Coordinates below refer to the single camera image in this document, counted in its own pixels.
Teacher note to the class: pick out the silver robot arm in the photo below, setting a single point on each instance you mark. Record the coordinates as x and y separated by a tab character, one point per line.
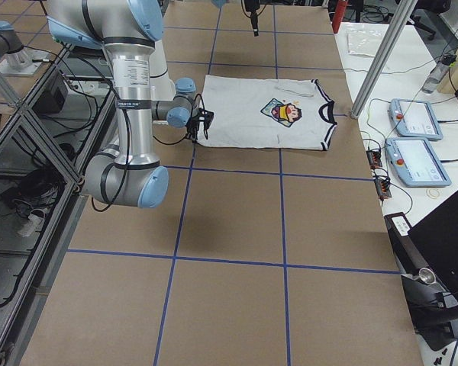
127	171
0	38

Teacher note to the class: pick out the clear water bottle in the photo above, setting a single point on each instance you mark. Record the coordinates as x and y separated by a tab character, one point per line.
435	77

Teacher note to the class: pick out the red cylinder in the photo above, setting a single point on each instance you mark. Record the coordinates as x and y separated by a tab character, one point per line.
339	11

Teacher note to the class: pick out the black laptop computer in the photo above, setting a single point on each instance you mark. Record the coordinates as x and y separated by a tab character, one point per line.
436	238

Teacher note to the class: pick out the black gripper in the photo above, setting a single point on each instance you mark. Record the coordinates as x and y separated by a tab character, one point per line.
253	17
194	129

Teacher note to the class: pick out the lower blue teach pendant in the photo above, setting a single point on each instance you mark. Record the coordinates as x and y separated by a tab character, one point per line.
416	163

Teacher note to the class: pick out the upper blue teach pendant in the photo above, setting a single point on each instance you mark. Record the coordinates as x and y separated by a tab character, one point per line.
414	119

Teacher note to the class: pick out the aluminium frame post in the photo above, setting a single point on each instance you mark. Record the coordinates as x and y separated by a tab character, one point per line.
399	20

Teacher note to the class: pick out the grey cartoon print t-shirt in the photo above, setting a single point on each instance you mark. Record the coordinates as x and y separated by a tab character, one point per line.
267	113

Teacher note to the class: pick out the clear plastic bag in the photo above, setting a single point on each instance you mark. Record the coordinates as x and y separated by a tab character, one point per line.
364	42

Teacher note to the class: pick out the blue teach pendant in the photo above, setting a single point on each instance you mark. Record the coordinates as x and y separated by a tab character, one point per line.
414	119
416	163

